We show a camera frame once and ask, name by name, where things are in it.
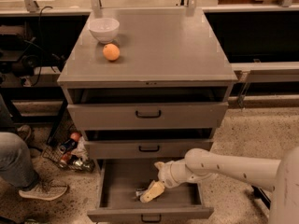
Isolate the orange fruit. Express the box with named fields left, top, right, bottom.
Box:
left=103, top=44, right=120, bottom=62

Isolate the grey bottom drawer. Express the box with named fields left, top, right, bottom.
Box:
left=88, top=159, right=213, bottom=224

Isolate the person leg in jeans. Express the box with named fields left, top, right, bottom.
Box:
left=0, top=96, right=39, bottom=191

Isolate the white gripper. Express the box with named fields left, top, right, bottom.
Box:
left=140, top=159, right=191, bottom=203

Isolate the wire basket with items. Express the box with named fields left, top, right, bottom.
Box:
left=42, top=132, right=95, bottom=173

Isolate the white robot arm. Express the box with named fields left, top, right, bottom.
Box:
left=140, top=147, right=299, bottom=224

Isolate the grey drawer cabinet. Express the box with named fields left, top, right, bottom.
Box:
left=56, top=7, right=239, bottom=173

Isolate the grey middle drawer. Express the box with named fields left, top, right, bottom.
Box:
left=85, top=128, right=215, bottom=159

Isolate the grey drawer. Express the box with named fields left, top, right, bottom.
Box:
left=85, top=128, right=215, bottom=159
left=88, top=159, right=213, bottom=224
left=64, top=88, right=228, bottom=131

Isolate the grey top drawer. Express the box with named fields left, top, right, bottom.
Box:
left=64, top=88, right=228, bottom=131

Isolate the silver redbull can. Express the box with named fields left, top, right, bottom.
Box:
left=135, top=188, right=147, bottom=200

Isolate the black chair leg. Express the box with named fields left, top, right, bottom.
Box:
left=252, top=186, right=271, bottom=208

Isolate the beige sneaker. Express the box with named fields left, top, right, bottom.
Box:
left=19, top=179, right=68, bottom=201

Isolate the black cable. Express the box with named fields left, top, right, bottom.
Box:
left=18, top=6, right=66, bottom=87

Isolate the white ceramic bowl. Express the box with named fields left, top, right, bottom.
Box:
left=89, top=18, right=120, bottom=44

